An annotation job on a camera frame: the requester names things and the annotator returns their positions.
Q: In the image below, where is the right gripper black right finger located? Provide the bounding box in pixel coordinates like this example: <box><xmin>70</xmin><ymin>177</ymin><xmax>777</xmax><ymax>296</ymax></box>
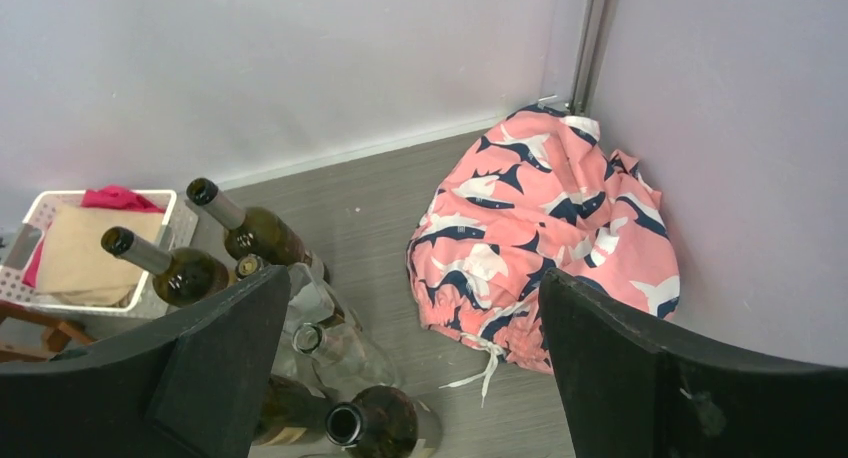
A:
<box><xmin>539</xmin><ymin>270</ymin><xmax>847</xmax><ymax>457</ymax></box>

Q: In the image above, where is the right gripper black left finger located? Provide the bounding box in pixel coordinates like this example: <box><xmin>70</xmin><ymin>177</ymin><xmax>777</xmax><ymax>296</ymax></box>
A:
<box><xmin>1</xmin><ymin>266</ymin><xmax>291</xmax><ymax>457</ymax></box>

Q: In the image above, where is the dark green bottle far left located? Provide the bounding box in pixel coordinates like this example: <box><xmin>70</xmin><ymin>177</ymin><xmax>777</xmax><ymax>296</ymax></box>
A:
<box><xmin>101</xmin><ymin>226</ymin><xmax>237</xmax><ymax>308</ymax></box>

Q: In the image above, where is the dark green bottle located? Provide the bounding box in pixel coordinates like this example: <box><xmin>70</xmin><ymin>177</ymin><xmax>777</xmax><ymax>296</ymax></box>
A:
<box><xmin>101</xmin><ymin>226</ymin><xmax>237</xmax><ymax>308</ymax></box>
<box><xmin>186</xmin><ymin>177</ymin><xmax>330</xmax><ymax>283</ymax></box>

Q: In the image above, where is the wooden wine rack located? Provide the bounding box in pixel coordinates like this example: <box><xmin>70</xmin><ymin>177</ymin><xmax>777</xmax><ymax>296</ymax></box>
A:
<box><xmin>1</xmin><ymin>300</ymin><xmax>95</xmax><ymax>363</ymax></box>

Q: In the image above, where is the clear bottle with dark cap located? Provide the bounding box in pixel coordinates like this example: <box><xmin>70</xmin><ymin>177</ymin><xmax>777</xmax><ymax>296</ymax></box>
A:
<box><xmin>281</xmin><ymin>263</ymin><xmax>362</xmax><ymax>346</ymax></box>

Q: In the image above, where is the small clear glass bottle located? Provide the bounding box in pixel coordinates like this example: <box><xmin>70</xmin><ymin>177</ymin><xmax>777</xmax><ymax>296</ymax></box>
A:
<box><xmin>272</xmin><ymin>323</ymin><xmax>401</xmax><ymax>401</ymax></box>

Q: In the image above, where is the dark green bottle far back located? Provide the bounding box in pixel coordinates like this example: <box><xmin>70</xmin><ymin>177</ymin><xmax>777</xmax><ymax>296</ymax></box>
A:
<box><xmin>186</xmin><ymin>177</ymin><xmax>330</xmax><ymax>283</ymax></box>

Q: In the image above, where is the dark bottle brown label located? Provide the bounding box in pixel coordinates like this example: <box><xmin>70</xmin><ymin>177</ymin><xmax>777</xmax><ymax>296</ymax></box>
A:
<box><xmin>325</xmin><ymin>385</ymin><xmax>443</xmax><ymax>458</ymax></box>

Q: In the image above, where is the beige folded cloth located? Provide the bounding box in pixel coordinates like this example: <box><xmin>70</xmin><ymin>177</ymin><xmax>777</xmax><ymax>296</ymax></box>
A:
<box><xmin>35</xmin><ymin>205</ymin><xmax>163</xmax><ymax>307</ymax></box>

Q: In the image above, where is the white plastic basket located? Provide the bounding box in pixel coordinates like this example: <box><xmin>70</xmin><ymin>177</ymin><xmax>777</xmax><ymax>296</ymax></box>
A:
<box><xmin>1</xmin><ymin>189</ymin><xmax>198</xmax><ymax>319</ymax></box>

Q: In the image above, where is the red cloth in basket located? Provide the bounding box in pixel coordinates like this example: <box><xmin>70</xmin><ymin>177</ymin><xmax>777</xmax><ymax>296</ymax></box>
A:
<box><xmin>22</xmin><ymin>185</ymin><xmax>165</xmax><ymax>288</ymax></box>

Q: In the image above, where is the pink shark print cloth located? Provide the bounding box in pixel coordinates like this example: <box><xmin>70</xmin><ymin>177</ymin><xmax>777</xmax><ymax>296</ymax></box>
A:
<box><xmin>405</xmin><ymin>105</ymin><xmax>681</xmax><ymax>386</ymax></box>

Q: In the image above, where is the aluminium corner post right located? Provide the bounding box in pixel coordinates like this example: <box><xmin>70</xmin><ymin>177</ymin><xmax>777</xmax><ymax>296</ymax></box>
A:
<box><xmin>568</xmin><ymin>0</ymin><xmax>619</xmax><ymax>116</ymax></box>

